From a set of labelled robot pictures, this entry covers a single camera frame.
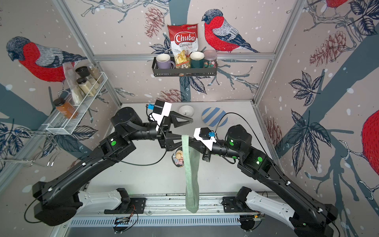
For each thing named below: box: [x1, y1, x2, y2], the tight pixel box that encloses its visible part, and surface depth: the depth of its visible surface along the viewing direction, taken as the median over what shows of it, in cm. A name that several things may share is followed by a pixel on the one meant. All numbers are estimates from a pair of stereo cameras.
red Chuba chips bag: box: [167, 23, 199, 69], surface depth 83 cm
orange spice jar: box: [53, 97, 79, 119], surface depth 69 cm
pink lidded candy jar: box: [203, 49, 218, 69], surface depth 86 cm
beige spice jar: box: [75, 77, 97, 97], surface depth 79 cm
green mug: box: [189, 51, 210, 69], surface depth 86 cm
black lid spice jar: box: [75, 66, 100, 90], surface depth 81 cm
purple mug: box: [155, 53, 176, 70], surface depth 85 cm
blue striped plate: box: [201, 106, 228, 127], surface depth 116 cm
